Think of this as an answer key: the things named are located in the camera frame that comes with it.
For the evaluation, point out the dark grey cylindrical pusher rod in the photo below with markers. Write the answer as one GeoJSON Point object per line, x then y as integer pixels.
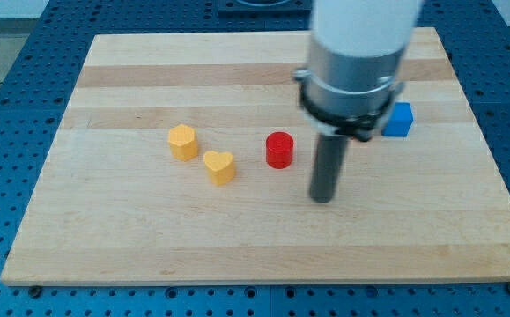
{"type": "Point", "coordinates": [328, 161]}

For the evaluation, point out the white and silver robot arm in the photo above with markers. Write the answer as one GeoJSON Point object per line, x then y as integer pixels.
{"type": "Point", "coordinates": [348, 84]}

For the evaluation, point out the yellow heart block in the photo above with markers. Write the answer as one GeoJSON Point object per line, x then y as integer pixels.
{"type": "Point", "coordinates": [220, 167]}

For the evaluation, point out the red cylinder block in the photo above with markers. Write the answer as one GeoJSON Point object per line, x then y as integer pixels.
{"type": "Point", "coordinates": [279, 149]}

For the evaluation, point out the blue cube block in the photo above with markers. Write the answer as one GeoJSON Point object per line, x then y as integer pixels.
{"type": "Point", "coordinates": [400, 121]}

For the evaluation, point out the yellow hexagon block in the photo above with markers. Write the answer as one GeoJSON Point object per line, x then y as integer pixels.
{"type": "Point", "coordinates": [183, 142]}

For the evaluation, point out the light wooden board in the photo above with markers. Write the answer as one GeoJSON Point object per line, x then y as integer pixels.
{"type": "Point", "coordinates": [113, 207]}

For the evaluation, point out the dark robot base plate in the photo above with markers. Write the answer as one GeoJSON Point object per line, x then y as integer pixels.
{"type": "Point", "coordinates": [263, 6]}

